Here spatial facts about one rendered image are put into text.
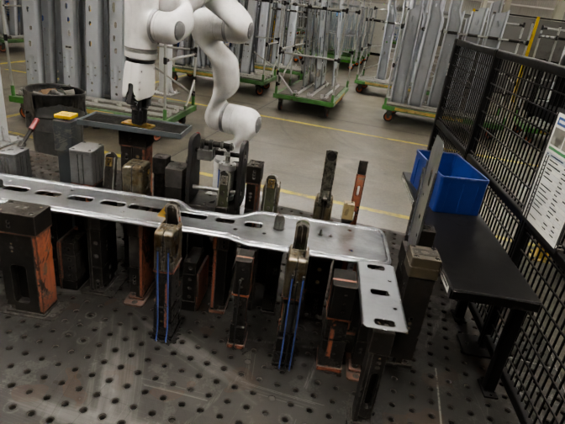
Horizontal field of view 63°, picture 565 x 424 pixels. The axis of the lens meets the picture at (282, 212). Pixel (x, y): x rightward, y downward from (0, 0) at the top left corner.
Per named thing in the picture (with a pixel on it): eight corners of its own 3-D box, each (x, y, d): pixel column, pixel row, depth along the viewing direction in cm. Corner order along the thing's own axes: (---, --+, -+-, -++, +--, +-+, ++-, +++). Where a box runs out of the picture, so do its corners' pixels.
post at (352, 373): (345, 379, 127) (366, 292, 115) (345, 352, 137) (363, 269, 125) (369, 384, 126) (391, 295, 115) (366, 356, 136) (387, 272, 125)
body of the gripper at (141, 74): (137, 51, 129) (136, 92, 133) (117, 55, 119) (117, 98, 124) (162, 56, 127) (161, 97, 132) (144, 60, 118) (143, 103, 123)
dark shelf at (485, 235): (448, 299, 114) (451, 289, 113) (400, 177, 196) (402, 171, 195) (539, 314, 113) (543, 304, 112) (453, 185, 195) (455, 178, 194)
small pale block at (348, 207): (325, 300, 160) (344, 204, 145) (326, 294, 163) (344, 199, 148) (335, 302, 160) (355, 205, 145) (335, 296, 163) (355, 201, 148)
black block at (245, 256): (220, 352, 131) (227, 263, 119) (228, 328, 141) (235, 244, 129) (248, 357, 131) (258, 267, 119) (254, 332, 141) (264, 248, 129)
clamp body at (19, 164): (2, 248, 166) (-13, 151, 151) (21, 235, 176) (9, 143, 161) (28, 252, 165) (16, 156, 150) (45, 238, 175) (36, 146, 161)
